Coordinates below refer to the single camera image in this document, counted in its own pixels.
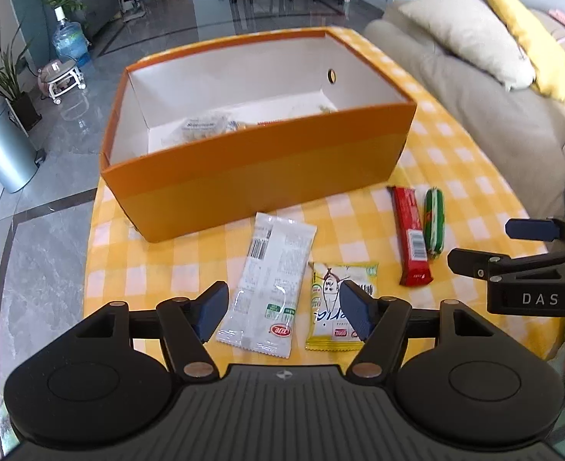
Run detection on beige cushion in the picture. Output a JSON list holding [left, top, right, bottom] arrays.
[[399, 0, 535, 91]]

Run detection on long red snack bar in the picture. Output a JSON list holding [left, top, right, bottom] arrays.
[[389, 186, 433, 287]]

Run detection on white yogurt hawthorn ball packet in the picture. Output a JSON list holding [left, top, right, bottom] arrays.
[[180, 113, 238, 143]]

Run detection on yellow cushion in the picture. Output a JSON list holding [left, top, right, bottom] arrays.
[[487, 0, 565, 104]]

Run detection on white silver snack packet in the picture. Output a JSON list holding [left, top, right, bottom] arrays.
[[216, 212, 317, 359]]

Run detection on potted green plant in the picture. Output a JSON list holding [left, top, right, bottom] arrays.
[[0, 25, 42, 132]]

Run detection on green striped sausage stick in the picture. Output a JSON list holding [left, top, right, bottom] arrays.
[[423, 187, 445, 258]]

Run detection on beige sofa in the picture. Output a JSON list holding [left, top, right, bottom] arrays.
[[364, 3, 565, 219]]

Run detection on orange cardboard box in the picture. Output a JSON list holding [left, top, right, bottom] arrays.
[[99, 27, 418, 242]]

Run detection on blue water jug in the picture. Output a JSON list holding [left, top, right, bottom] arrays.
[[51, 6, 90, 68]]

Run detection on beige chips bag blue logo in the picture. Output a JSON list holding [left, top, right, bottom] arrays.
[[227, 121, 259, 132]]

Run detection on silver pedal trash can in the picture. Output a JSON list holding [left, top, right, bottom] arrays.
[[0, 98, 46, 194]]

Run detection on yellow America snack packet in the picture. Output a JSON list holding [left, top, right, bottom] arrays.
[[306, 262, 378, 352]]

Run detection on small white wheeled stool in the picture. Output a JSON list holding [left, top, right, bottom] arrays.
[[38, 58, 87, 105]]

